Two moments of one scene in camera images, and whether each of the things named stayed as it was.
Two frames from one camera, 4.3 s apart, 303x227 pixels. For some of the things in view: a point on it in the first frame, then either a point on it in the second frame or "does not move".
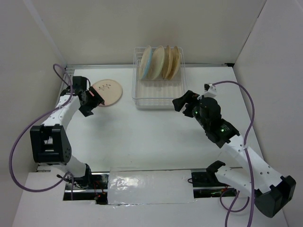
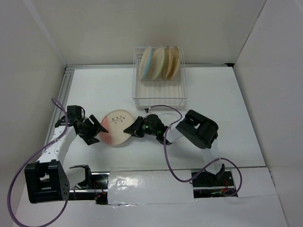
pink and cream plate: x=109 y=91 to x=115 y=122
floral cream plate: x=168 y=63 does not move
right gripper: x=188 y=105 to x=138 y=126
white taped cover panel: x=127 y=186 does not move
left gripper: x=96 y=100 to x=89 y=139
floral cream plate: x=176 y=63 does not move
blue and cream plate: x=146 y=62 does not move
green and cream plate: x=157 y=62 does not move
